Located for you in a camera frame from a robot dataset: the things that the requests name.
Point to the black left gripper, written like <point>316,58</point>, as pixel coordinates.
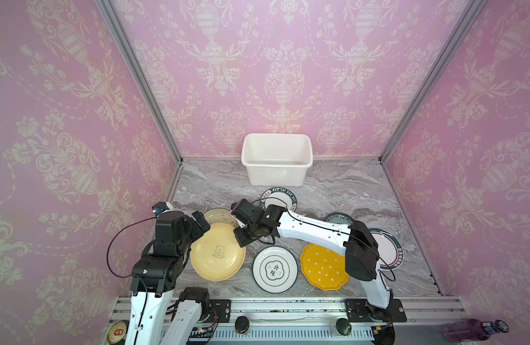
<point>199,231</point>

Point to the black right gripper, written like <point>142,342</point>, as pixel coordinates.
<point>240,237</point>

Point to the large pale yellow plate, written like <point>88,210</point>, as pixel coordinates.
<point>217,256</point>

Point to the yellow scalloped dotted plate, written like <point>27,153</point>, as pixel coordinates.
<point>323,268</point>

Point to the white plate red green rim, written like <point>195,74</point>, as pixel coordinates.
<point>389,248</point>

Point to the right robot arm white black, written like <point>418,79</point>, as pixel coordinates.
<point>354,242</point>

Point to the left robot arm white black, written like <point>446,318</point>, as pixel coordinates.
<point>155,277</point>

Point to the white plastic bin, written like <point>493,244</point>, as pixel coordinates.
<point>273,159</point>

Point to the cream plate with leaf motif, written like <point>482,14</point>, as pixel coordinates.
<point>220,216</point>

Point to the white plate green lettered rim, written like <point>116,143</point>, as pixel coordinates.
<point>279,196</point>

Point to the small blue patterned plate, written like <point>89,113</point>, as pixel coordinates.
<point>339,218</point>

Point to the black knob left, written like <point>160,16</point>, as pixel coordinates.
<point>242,325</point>

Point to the black knob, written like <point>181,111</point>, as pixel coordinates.
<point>242,325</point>
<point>342,327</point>

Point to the green can with red logo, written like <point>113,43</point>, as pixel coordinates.
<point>117,333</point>

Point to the black knob right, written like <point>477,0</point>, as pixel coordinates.
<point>342,327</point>

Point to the purple drink bottle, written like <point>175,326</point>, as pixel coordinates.
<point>473,330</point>

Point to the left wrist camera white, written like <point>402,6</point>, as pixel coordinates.
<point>162,207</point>

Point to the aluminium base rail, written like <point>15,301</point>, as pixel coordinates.
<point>309,320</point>

